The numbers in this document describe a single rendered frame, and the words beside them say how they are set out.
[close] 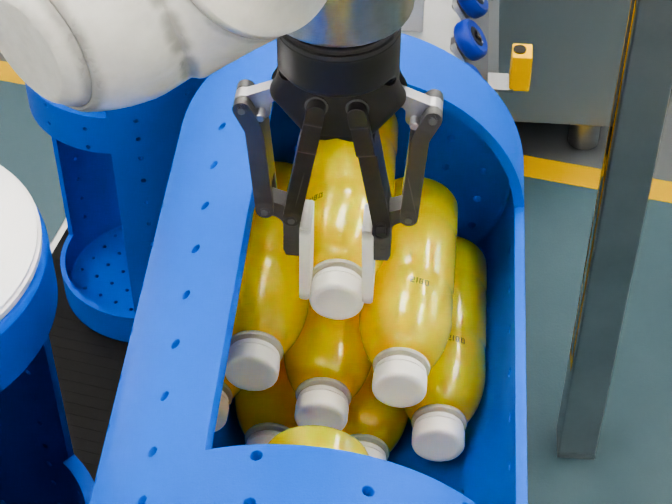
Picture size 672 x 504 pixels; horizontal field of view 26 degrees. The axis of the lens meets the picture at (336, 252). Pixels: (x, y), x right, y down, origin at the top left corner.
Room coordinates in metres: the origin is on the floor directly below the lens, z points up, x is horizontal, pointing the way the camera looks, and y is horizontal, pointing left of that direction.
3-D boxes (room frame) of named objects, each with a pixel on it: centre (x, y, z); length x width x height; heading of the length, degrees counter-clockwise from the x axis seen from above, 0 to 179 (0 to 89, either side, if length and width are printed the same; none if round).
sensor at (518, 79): (1.25, -0.17, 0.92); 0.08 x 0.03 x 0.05; 85
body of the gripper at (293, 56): (0.71, 0.00, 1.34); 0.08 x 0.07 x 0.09; 85
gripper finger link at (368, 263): (0.71, -0.02, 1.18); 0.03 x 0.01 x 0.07; 175
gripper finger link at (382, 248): (0.71, -0.04, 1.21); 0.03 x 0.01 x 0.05; 85
